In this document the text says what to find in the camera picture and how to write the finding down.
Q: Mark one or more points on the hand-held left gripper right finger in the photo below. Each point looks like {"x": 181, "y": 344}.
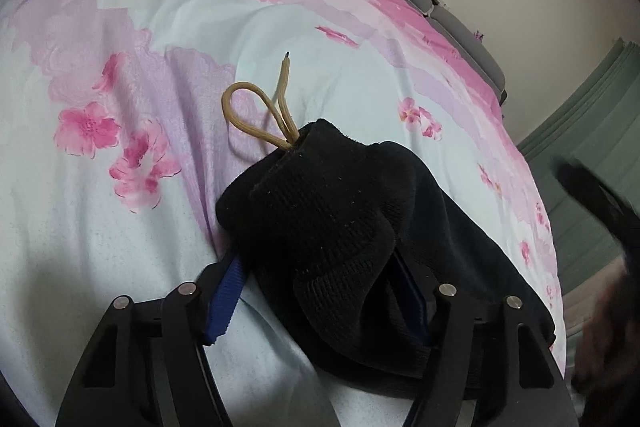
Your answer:
{"x": 413, "y": 307}

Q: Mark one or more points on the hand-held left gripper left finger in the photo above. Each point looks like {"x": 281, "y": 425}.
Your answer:
{"x": 224, "y": 302}

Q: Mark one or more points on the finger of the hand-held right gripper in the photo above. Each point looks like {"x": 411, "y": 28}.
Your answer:
{"x": 595, "y": 202}

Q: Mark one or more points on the person's right hand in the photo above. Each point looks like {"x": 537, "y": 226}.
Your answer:
{"x": 607, "y": 332}

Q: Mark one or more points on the green curtain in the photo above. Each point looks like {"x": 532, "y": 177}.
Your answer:
{"x": 585, "y": 147}

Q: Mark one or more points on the floral pink bed blanket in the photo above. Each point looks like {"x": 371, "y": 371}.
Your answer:
{"x": 150, "y": 167}

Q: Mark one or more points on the grey padded headboard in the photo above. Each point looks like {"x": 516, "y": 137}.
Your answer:
{"x": 440, "y": 12}

